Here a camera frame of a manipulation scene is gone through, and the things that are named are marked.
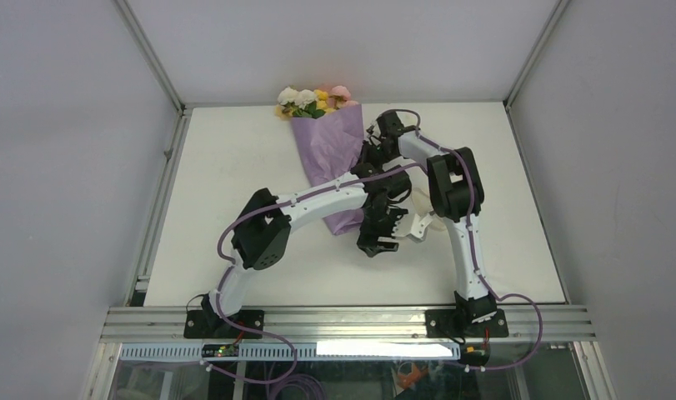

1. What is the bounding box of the pink purple wrapping paper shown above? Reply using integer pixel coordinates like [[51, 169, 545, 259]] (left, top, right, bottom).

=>
[[290, 103, 366, 237]]

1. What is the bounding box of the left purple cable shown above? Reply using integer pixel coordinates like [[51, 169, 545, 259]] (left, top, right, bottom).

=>
[[216, 161, 427, 386]]

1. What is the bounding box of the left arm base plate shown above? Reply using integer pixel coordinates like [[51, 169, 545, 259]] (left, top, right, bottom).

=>
[[183, 309, 265, 339]]

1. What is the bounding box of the yellow fake flower stem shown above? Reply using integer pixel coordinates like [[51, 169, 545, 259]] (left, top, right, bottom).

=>
[[275, 89, 338, 122]]

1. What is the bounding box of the pink fake flower stem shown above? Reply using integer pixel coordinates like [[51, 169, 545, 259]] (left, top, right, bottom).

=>
[[328, 85, 359, 110]]

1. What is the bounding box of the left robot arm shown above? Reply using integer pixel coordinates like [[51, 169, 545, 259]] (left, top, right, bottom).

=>
[[201, 164, 412, 338]]

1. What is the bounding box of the cream ribbon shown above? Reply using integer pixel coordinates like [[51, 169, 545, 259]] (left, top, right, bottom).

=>
[[409, 187, 446, 232]]

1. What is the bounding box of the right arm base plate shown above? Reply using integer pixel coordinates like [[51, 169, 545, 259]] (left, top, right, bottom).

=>
[[424, 307, 509, 339]]

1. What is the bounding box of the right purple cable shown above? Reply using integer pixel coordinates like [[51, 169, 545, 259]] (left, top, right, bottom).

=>
[[389, 108, 544, 372]]

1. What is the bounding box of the aluminium front rail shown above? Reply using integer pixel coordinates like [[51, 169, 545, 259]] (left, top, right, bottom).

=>
[[100, 304, 597, 343]]

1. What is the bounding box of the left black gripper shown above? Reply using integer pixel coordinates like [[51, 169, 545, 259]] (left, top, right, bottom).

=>
[[358, 204, 408, 258]]

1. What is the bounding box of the white fake flower stem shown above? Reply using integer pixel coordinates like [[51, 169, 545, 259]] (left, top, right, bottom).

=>
[[276, 87, 318, 118]]

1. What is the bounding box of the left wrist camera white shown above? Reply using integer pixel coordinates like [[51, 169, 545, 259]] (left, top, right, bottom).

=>
[[393, 213, 433, 243]]

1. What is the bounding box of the white led light bar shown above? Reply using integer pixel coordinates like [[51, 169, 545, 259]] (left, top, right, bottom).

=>
[[316, 341, 428, 358]]

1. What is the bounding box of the purple cable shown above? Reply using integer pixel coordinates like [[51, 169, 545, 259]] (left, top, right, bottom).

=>
[[389, 108, 544, 372], [216, 161, 427, 386]]

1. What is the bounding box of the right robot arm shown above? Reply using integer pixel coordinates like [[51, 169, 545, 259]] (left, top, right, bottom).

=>
[[368, 109, 497, 338]]

